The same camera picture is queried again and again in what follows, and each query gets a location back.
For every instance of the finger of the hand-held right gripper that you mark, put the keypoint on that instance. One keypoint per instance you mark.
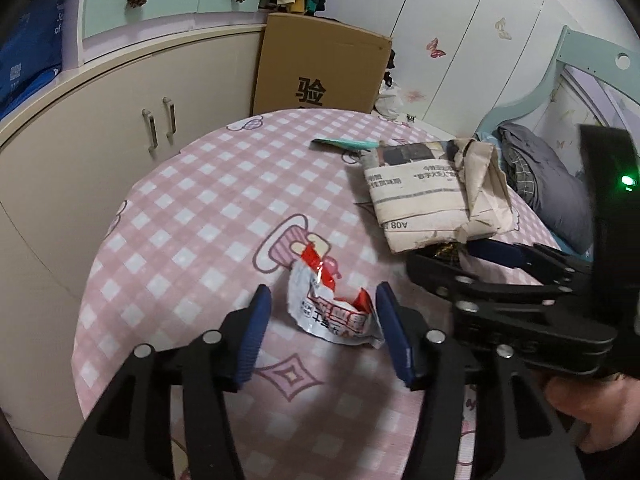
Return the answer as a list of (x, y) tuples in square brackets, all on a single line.
[(500, 252), (450, 280)]

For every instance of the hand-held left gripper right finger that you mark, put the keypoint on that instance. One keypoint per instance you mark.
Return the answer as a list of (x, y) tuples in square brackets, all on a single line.
[(397, 340)]

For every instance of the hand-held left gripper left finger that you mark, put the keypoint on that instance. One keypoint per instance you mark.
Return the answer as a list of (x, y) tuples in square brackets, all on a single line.
[(252, 340)]

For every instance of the brown wrapper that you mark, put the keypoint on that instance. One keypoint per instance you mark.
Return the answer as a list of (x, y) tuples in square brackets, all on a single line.
[(447, 251)]

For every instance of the beige paper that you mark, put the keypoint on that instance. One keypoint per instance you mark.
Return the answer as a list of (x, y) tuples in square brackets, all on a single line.
[(487, 195)]

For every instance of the red white snack wrapper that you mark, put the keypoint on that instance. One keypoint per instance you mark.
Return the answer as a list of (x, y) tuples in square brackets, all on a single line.
[(325, 310)]

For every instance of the newspaper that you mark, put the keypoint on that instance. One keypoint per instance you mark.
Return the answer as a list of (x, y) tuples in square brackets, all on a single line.
[(415, 195)]

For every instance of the teal wrapper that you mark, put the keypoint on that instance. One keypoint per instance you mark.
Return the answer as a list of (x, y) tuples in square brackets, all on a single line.
[(345, 144)]

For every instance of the person's right hand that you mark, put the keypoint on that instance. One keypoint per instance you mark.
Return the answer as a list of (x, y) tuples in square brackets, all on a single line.
[(600, 410)]

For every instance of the checked pillow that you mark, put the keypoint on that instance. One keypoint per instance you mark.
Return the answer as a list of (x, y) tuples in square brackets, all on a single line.
[(524, 175)]

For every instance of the grey blanket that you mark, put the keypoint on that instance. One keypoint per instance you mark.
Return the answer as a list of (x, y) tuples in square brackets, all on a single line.
[(555, 185)]

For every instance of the blue striped pillow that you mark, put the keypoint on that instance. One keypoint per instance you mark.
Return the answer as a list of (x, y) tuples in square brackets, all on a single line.
[(487, 136)]

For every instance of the round table pink checked tablecloth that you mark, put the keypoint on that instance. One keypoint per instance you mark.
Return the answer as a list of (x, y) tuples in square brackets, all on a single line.
[(200, 210)]

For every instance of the faded pink butterfly sticker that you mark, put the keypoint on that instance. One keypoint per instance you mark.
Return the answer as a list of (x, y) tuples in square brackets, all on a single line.
[(415, 96)]

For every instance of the teal bunk bed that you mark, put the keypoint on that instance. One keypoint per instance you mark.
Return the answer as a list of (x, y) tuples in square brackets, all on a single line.
[(560, 75)]

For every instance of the white plastic bag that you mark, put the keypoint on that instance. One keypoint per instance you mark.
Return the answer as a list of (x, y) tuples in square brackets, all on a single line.
[(389, 100)]

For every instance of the black clothes pile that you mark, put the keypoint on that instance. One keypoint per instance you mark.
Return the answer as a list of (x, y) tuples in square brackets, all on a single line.
[(391, 62)]

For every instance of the beige butterfly sticker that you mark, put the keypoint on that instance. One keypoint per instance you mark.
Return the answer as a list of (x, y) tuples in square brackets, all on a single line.
[(503, 29)]

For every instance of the white wardrobe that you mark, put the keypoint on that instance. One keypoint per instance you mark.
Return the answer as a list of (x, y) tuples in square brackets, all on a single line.
[(450, 5)]

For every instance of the beige low cabinet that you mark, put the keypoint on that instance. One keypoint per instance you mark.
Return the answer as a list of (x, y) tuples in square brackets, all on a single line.
[(75, 160)]

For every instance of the cardboard box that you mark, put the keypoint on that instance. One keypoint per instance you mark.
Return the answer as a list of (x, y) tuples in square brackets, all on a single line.
[(320, 60)]

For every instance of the purple stair shelf cabinet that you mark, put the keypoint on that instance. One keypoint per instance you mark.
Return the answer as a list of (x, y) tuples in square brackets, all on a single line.
[(165, 22)]

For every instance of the wide teal drawer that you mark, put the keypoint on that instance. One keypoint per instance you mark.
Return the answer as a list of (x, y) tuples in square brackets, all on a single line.
[(110, 15)]

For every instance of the blue plastic bag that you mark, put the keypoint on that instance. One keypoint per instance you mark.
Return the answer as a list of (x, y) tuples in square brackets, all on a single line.
[(30, 55)]

